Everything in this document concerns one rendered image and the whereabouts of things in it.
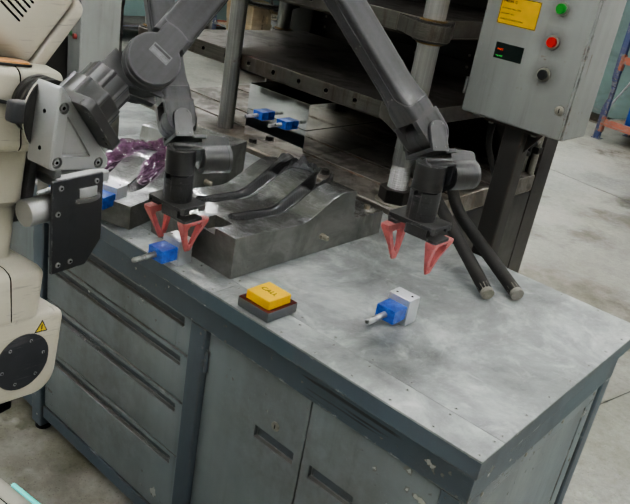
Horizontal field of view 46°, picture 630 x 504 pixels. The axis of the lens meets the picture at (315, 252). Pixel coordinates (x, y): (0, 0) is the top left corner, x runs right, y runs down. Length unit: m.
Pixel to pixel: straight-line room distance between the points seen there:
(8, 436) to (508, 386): 1.51
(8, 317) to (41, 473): 1.00
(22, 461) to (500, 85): 1.65
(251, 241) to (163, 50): 0.52
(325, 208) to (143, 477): 0.83
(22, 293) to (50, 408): 1.03
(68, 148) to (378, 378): 0.61
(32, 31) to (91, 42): 4.68
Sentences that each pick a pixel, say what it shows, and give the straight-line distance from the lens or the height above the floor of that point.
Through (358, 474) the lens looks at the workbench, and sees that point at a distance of 1.40.
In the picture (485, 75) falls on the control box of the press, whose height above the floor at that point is 1.18.
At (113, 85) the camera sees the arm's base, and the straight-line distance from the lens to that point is 1.08.
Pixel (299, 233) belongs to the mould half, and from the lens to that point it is 1.59.
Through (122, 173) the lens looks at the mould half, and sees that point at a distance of 1.81.
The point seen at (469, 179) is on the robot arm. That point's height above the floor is 1.10.
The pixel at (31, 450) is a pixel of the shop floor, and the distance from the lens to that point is 2.30.
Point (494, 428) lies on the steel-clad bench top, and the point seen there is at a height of 0.80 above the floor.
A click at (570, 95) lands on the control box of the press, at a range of 1.97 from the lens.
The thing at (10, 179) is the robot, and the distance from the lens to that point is 1.23.
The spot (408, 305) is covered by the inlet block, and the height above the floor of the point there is 0.85.
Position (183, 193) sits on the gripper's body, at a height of 0.96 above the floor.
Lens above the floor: 1.47
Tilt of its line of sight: 24 degrees down
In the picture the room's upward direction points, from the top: 10 degrees clockwise
